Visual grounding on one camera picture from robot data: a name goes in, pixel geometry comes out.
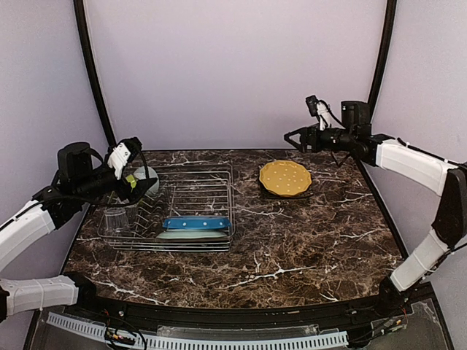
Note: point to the black frame post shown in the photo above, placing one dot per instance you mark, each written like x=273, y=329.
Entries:
x=90, y=66
x=384, y=48

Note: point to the white slotted cable duct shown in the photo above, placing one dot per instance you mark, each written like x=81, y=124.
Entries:
x=166, y=337

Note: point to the pale green plate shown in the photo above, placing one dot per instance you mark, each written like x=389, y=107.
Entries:
x=191, y=234

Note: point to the left black frame post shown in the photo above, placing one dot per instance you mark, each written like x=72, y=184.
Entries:
x=90, y=66

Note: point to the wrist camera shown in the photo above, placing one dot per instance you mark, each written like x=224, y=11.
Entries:
x=320, y=110
x=123, y=154

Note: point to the black square floral plate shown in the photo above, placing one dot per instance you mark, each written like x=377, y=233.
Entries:
x=273, y=196

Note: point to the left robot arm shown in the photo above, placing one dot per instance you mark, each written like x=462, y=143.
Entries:
x=83, y=176

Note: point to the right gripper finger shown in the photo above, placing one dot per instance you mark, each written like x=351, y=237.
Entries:
x=296, y=144
x=291, y=134

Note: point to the right black frame post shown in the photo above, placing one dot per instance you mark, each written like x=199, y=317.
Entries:
x=384, y=48

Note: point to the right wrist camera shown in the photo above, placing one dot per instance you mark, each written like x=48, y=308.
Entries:
x=320, y=110

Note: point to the clear faceted glass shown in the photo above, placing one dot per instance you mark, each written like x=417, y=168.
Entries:
x=131, y=211

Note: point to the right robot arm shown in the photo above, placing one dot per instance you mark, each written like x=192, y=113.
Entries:
x=445, y=178

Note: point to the yellow polka dot plate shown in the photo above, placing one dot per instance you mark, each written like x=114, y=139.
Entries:
x=285, y=177

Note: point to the blue polka dot plate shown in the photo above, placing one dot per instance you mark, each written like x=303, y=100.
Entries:
x=196, y=223

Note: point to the clear ribbed glass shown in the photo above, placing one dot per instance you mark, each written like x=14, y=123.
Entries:
x=116, y=220

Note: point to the light teal checkered bowl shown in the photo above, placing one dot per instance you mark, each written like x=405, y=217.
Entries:
x=146, y=173

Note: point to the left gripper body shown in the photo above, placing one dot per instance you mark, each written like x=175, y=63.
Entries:
x=122, y=187

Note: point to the lime green bowl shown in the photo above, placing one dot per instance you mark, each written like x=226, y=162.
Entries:
x=132, y=180

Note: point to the metal wire dish rack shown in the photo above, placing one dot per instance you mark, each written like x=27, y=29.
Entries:
x=199, y=189

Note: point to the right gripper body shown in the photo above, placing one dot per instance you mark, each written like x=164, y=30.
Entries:
x=309, y=138

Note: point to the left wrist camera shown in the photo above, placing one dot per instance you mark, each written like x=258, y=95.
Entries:
x=123, y=154

